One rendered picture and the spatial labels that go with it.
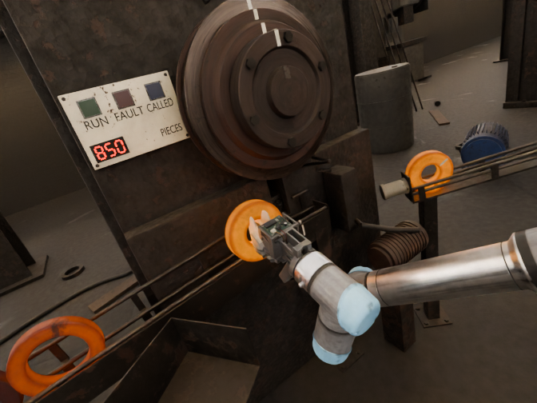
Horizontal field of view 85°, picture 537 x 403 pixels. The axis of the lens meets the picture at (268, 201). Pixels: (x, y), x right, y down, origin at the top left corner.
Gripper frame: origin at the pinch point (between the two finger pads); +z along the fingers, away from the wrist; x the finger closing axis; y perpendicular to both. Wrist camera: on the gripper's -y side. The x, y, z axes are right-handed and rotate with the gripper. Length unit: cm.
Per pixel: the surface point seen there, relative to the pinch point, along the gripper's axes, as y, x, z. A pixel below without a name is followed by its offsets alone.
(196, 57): 35.7, -3.5, 20.3
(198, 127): 21.6, 1.6, 16.4
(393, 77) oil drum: -47, -256, 138
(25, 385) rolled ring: -17, 59, 7
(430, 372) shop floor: -78, -43, -38
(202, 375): -20.4, 26.3, -13.7
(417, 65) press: -170, -721, 387
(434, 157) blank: -7, -70, -7
